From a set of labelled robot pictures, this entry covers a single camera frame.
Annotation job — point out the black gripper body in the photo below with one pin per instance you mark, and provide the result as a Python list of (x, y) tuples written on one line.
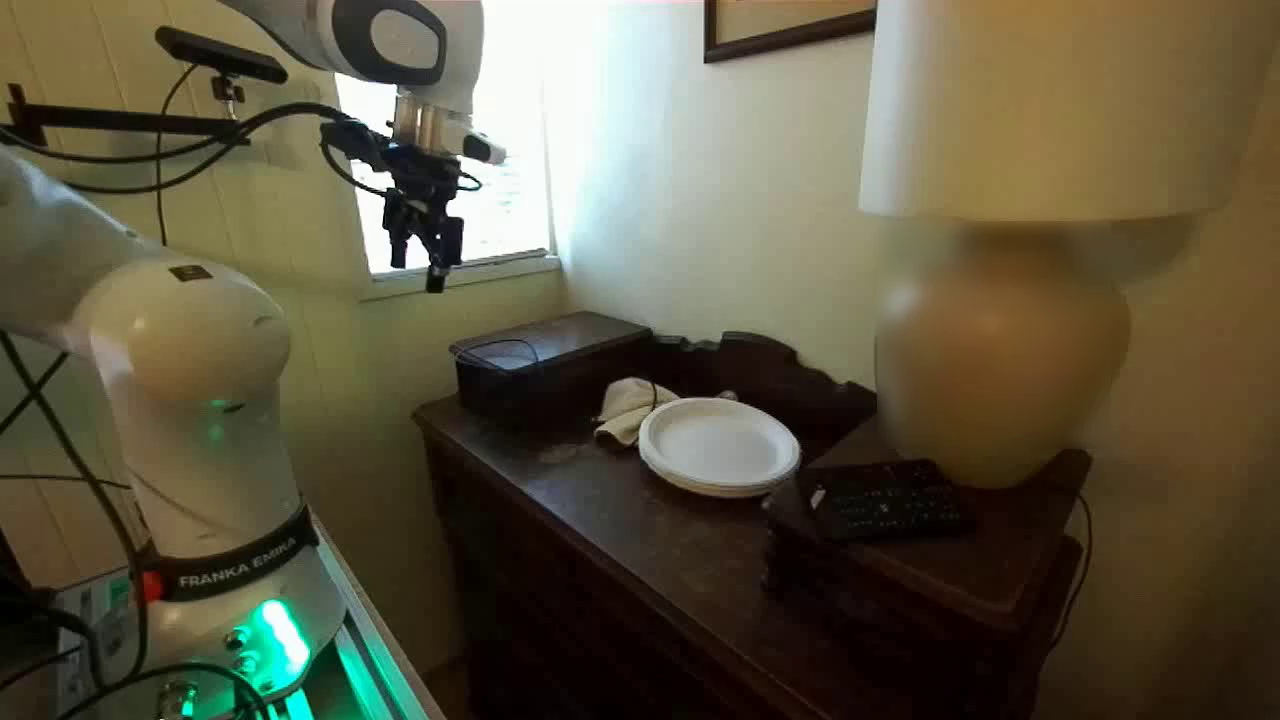
[(424, 181)]

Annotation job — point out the beige cloth towel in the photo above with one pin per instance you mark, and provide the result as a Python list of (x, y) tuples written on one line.
[(624, 407)]

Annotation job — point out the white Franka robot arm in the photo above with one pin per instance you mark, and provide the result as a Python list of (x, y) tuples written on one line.
[(187, 363)]

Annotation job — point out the small dark cabinet drawer box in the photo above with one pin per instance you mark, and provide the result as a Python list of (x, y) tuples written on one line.
[(546, 363)]

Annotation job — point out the dark wooden cabinet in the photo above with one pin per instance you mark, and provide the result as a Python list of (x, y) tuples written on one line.
[(640, 572)]

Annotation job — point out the bright window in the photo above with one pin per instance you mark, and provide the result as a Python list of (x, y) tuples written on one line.
[(515, 214)]

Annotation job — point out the white round plate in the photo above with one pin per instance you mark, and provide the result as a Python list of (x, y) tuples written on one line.
[(716, 444)]

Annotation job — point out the dark framed picture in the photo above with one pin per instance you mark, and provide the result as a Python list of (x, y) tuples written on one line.
[(784, 34)]

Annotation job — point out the green lit robot platform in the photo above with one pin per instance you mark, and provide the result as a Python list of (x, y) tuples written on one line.
[(384, 681)]

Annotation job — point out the white power strip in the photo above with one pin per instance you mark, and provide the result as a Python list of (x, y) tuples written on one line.
[(112, 625)]

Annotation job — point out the black remote control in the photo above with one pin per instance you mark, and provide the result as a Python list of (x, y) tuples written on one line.
[(882, 504)]

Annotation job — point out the beige ceramic lamp base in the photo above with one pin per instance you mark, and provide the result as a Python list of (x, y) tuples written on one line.
[(1003, 355)]

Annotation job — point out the white lamp shade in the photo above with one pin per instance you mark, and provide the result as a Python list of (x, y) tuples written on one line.
[(1066, 104)]

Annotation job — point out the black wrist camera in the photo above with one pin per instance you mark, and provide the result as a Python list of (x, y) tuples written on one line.
[(354, 143)]

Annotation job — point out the black stereo camera bar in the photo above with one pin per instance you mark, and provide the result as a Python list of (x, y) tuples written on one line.
[(223, 52)]

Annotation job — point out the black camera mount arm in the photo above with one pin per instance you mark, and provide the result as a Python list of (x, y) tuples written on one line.
[(123, 123)]

